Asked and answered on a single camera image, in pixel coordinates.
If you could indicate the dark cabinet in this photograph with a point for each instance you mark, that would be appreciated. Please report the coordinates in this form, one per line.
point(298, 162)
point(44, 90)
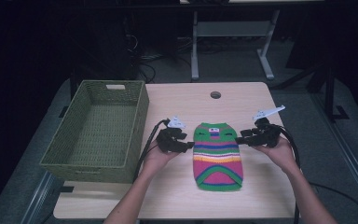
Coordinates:
point(105, 46)

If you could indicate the grey metal desk frame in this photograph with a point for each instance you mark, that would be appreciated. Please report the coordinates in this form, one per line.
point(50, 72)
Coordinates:
point(194, 46)

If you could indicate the person's left hand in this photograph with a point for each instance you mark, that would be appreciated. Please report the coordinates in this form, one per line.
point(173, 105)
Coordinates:
point(157, 160)

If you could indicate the black metal stand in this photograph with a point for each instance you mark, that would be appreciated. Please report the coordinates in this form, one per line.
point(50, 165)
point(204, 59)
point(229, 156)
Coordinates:
point(330, 90)

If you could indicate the aluminium floor rail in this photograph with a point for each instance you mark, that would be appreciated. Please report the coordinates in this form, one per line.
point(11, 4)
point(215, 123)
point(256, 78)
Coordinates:
point(37, 199)
point(348, 152)

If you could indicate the person's right hand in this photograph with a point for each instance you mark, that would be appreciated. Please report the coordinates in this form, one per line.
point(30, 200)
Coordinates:
point(281, 155)

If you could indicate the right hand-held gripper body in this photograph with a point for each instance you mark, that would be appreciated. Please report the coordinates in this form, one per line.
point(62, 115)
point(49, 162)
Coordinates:
point(265, 137)

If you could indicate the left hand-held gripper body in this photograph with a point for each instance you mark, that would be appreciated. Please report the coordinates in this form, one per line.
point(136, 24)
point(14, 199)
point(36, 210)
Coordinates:
point(167, 140)

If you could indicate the green woven basket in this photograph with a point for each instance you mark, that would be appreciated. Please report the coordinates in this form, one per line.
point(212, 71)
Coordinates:
point(105, 130)

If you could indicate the striped knitted pet sweater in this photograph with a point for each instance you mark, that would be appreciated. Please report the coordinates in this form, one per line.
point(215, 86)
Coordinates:
point(217, 155)

